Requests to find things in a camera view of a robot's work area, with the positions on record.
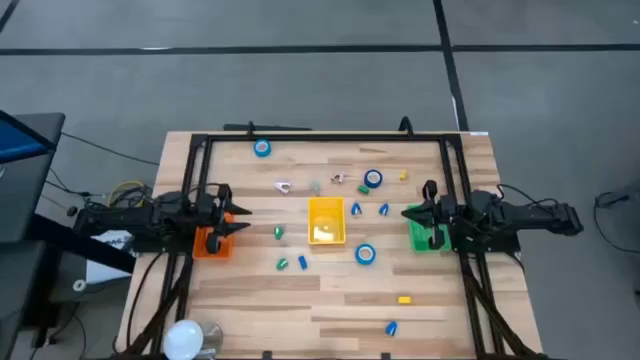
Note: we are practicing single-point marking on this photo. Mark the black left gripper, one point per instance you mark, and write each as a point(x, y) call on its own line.
point(215, 210)

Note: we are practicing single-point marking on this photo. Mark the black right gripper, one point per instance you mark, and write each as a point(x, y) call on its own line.
point(442, 212)

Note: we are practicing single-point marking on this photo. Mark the blue mini stapler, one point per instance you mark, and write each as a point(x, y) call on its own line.
point(302, 262)
point(390, 329)
point(385, 210)
point(352, 211)

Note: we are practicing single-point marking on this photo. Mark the yellow mini stapler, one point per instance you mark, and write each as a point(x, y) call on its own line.
point(404, 300)
point(403, 175)

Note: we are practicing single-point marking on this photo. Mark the green mini stapler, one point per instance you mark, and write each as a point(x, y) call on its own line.
point(278, 233)
point(282, 265)
point(363, 189)

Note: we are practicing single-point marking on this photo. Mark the blue tape roll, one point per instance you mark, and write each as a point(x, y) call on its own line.
point(256, 148)
point(358, 254)
point(366, 178)

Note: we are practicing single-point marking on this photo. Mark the grey-green staple remover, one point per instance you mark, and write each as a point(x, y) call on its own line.
point(315, 188)

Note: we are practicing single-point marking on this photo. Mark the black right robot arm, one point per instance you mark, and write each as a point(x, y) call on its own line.
point(525, 217)

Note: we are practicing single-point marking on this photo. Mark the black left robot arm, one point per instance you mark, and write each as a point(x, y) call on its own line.
point(130, 217)

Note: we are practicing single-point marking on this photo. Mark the small white tape roll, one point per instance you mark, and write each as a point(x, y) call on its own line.
point(74, 286)

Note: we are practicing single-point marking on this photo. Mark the green plastic basket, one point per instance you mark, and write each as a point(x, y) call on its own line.
point(417, 240)

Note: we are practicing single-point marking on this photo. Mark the orange plastic basket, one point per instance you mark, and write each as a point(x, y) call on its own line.
point(202, 250)

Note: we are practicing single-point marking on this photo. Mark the yellow plastic basket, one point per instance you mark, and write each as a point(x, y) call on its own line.
point(320, 210)

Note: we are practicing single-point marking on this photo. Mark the metal lamp base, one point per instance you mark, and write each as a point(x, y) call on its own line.
point(214, 336)

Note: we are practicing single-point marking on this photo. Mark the white lamp globe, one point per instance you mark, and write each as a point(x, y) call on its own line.
point(182, 341)

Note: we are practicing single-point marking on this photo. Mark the white paper sheet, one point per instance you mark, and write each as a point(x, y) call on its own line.
point(100, 270)

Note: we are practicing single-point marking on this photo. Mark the black desk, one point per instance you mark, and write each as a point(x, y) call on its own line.
point(25, 200)

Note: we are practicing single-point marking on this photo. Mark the black computer monitor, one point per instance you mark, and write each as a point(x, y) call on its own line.
point(20, 142)

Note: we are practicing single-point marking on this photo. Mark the black aluminium table frame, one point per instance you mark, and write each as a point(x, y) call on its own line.
point(325, 136)

